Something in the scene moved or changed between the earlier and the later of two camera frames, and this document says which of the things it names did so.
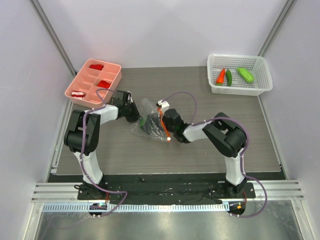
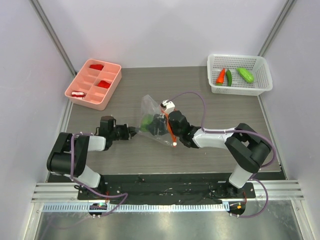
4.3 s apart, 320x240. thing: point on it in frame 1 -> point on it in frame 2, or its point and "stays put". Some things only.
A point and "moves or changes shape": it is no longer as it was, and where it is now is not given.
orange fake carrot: x=220 y=79 stays put
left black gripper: x=136 y=115 -> x=125 y=128
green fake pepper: x=142 y=121 moves or changes shape
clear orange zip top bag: x=151 y=123 stays put
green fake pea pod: x=246 y=74 stays put
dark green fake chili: x=229 y=77 stays put
